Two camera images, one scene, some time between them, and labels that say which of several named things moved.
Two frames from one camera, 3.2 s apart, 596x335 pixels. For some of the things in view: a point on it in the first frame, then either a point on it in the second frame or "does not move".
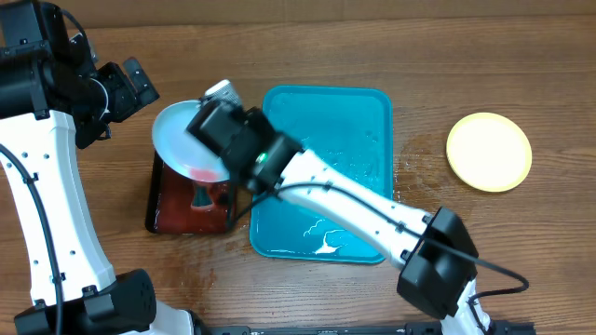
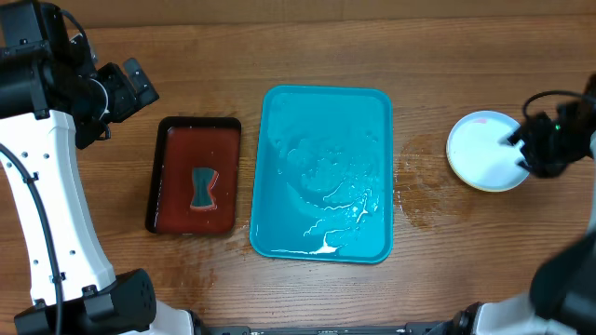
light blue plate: (182, 150) -> (480, 154)
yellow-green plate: (489, 152) does not move
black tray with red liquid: (169, 206) does not move
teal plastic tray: (349, 128) does not move
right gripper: (205, 126) -> (536, 145)
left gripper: (114, 76) does not move
